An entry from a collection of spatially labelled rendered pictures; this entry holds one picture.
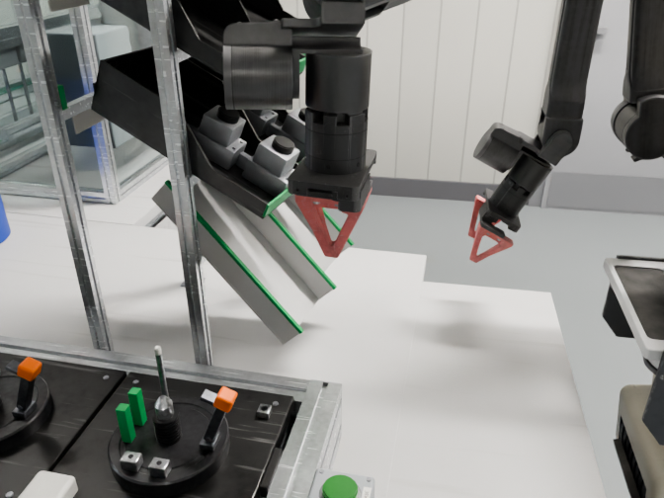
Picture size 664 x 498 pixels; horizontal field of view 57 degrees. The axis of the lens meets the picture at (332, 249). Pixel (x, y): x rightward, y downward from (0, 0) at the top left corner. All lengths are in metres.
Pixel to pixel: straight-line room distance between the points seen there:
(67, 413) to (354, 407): 0.41
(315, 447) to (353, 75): 0.46
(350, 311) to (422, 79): 2.60
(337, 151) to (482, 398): 0.59
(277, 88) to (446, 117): 3.20
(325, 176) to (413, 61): 3.10
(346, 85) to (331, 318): 0.70
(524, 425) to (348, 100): 0.62
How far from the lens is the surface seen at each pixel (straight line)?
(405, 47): 3.62
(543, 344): 1.16
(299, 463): 0.77
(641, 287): 1.03
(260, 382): 0.87
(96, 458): 0.80
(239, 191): 0.79
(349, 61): 0.52
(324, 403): 0.84
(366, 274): 1.31
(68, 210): 0.91
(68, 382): 0.92
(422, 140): 3.75
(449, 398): 1.01
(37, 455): 0.84
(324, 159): 0.54
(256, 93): 0.52
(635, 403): 1.19
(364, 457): 0.91
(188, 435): 0.77
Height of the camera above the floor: 1.53
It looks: 28 degrees down
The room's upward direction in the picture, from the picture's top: straight up
